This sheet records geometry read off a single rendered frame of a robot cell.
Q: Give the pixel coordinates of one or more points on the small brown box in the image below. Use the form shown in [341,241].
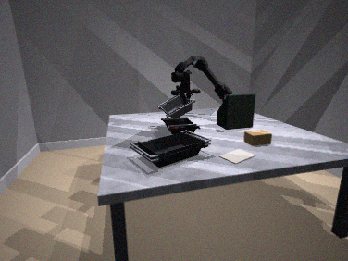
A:
[257,137]

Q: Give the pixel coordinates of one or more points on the white flat square pad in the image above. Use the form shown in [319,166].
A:
[237,156]

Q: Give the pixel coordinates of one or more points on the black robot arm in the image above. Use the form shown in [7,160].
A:
[178,76]

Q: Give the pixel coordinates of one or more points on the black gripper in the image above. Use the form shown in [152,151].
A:
[185,88]

